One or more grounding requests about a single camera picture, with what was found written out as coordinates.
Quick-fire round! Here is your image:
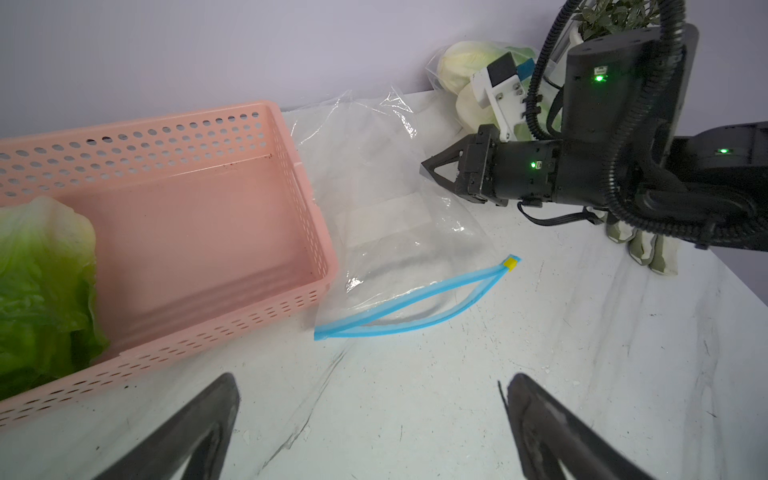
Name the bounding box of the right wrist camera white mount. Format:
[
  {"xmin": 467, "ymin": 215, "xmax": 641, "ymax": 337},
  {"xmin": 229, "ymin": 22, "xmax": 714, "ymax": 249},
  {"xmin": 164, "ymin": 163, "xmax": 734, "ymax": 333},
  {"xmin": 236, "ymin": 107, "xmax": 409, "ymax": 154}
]
[{"xmin": 470, "ymin": 52, "xmax": 535, "ymax": 143}]

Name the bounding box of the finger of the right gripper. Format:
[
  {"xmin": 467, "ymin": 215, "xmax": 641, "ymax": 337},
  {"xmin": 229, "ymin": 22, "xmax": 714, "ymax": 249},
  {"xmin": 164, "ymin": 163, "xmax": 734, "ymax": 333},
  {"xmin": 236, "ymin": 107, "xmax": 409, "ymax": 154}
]
[{"xmin": 421, "ymin": 134, "xmax": 480, "ymax": 189}]

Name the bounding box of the bagged chinese cabbage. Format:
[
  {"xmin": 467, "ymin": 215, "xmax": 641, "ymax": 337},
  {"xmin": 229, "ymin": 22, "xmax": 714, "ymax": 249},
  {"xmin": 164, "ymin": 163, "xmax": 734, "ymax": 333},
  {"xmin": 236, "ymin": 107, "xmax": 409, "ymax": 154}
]
[{"xmin": 427, "ymin": 41, "xmax": 538, "ymax": 95}]

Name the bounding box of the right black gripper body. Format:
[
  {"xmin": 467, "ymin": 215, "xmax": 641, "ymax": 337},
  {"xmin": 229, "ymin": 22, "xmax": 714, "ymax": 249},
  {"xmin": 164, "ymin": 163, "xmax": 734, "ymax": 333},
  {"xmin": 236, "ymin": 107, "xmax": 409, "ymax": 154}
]
[{"xmin": 454, "ymin": 131, "xmax": 562, "ymax": 206}]

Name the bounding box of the pink plastic basket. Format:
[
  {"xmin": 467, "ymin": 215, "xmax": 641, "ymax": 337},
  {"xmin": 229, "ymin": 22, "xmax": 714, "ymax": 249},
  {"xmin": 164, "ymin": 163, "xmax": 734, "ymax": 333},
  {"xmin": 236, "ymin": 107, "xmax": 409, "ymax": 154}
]
[{"xmin": 1, "ymin": 101, "xmax": 338, "ymax": 430}]

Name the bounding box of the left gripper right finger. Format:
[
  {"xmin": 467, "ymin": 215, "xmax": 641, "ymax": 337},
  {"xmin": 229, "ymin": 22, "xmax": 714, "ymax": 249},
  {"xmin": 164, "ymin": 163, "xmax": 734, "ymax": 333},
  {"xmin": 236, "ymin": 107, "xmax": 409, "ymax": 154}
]
[{"xmin": 504, "ymin": 373, "xmax": 650, "ymax": 479}]

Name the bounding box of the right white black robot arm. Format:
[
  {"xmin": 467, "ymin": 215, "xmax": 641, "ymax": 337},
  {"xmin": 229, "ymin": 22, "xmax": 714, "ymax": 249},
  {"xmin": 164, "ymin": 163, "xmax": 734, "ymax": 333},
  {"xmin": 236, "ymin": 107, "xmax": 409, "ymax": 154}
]
[{"xmin": 421, "ymin": 1, "xmax": 767, "ymax": 251}]

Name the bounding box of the potted green plant white pot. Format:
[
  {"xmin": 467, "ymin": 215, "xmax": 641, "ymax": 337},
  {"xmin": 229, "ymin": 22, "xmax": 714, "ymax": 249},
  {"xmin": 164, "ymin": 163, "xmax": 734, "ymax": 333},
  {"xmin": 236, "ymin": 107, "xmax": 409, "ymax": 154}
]
[{"xmin": 548, "ymin": 0, "xmax": 664, "ymax": 85}]

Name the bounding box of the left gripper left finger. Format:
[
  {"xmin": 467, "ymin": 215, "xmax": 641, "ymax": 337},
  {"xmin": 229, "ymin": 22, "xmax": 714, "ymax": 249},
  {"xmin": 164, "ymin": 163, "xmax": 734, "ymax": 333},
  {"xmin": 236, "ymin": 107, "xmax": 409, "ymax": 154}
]
[{"xmin": 97, "ymin": 373, "xmax": 240, "ymax": 479}]

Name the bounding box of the clear zip-top bag blue seal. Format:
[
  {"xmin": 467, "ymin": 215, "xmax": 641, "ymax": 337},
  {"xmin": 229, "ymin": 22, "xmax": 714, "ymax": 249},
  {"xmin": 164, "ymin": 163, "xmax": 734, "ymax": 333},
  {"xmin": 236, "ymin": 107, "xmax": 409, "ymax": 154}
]
[{"xmin": 286, "ymin": 89, "xmax": 519, "ymax": 340}]

